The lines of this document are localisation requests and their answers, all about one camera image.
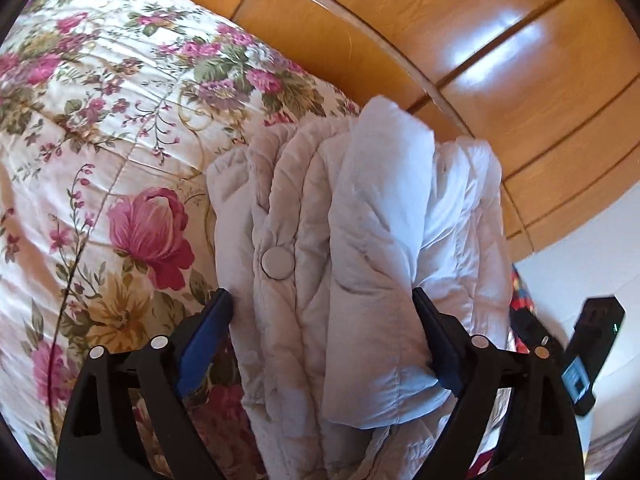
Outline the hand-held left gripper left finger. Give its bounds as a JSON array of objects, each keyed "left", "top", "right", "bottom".
[{"left": 56, "top": 287, "right": 235, "bottom": 480}]

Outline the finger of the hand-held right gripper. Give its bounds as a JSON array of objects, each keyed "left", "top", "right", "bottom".
[{"left": 514, "top": 310, "right": 557, "bottom": 357}]

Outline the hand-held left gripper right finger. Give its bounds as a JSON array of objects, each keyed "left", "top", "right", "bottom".
[{"left": 411, "top": 287, "right": 586, "bottom": 480}]

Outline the white quilted puffer jacket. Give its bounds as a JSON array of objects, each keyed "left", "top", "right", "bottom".
[{"left": 206, "top": 95, "right": 516, "bottom": 480}]

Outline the colourful checked pillow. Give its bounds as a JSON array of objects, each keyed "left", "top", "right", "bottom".
[{"left": 507, "top": 265, "right": 540, "bottom": 343}]

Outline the floral bedspread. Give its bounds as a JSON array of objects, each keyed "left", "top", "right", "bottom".
[{"left": 0, "top": 0, "right": 362, "bottom": 480}]

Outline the wooden panelled headboard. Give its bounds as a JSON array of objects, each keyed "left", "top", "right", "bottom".
[{"left": 60, "top": 0, "right": 640, "bottom": 267}]

